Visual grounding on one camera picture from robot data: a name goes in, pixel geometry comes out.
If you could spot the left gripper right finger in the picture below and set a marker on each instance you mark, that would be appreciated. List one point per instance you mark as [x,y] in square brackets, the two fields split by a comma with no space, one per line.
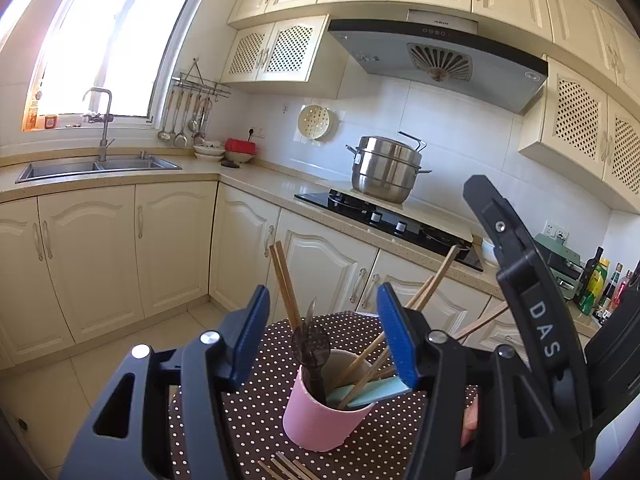
[483,409]

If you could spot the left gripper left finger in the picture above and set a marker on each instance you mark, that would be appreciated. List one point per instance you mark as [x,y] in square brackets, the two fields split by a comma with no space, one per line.
[127,434]

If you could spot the light blue knife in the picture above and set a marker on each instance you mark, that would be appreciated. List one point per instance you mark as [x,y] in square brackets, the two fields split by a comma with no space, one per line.
[379,390]

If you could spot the black slotted spoon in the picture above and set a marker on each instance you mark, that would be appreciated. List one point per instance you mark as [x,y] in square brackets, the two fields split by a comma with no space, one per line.
[311,348]

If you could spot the steel kitchen sink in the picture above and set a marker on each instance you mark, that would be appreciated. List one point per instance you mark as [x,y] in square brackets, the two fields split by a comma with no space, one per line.
[77,166]

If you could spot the person right hand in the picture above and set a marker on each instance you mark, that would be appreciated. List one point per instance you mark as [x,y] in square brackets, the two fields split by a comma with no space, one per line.
[470,421]

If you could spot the soy sauce bottle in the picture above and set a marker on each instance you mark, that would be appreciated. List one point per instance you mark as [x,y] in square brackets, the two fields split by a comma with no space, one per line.
[609,291]

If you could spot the green yellow oil bottle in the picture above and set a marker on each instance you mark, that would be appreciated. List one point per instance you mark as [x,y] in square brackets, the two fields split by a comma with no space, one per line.
[595,286]

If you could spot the red sauce bottle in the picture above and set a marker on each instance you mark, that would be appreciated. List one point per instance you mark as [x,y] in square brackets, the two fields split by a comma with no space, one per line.
[619,292]

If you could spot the dark glass bottle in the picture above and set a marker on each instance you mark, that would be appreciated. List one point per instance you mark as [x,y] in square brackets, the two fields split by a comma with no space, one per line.
[586,275]

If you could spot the green electric cooker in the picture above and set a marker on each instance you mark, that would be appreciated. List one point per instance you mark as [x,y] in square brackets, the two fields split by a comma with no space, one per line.
[563,263]

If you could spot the white bowl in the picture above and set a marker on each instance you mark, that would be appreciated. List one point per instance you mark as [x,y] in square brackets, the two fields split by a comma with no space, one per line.
[487,248]

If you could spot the pink utensil holder cup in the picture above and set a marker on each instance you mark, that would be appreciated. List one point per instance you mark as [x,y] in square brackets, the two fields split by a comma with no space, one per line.
[314,426]

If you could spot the brown polka dot tablecloth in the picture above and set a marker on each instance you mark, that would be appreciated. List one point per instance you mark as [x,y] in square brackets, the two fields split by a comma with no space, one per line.
[275,422]

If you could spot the cream lower cabinets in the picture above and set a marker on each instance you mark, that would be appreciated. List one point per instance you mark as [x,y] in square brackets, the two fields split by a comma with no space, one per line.
[79,265]

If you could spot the cream cabinets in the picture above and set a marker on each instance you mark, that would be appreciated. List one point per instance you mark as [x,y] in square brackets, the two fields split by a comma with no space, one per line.
[79,265]
[583,122]

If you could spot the black gas stove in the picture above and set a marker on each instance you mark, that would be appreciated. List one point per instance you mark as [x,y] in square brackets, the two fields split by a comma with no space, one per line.
[420,233]

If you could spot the cream upper cabinets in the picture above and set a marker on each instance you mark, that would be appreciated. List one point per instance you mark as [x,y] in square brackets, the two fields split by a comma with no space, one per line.
[583,122]

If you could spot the stainless steel steamer pot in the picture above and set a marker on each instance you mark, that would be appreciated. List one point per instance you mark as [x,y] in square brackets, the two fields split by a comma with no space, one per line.
[385,168]

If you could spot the chrome faucet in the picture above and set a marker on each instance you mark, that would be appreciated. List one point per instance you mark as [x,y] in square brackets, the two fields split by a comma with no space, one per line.
[104,119]

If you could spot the stacked white bowls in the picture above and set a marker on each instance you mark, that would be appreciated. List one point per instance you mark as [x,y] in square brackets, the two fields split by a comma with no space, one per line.
[209,150]

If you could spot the red container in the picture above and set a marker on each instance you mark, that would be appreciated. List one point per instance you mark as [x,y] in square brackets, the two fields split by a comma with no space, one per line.
[239,151]

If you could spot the hanging utensil rack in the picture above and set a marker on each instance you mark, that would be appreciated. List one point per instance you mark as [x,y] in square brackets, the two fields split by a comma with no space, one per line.
[190,101]

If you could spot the grey range hood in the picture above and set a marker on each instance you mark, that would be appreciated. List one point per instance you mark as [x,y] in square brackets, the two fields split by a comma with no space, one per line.
[446,58]

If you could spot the round cream strainer plate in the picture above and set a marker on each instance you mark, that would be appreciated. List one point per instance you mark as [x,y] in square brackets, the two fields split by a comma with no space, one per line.
[314,121]

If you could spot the window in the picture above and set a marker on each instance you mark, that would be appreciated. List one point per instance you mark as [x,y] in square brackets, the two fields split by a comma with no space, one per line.
[100,56]

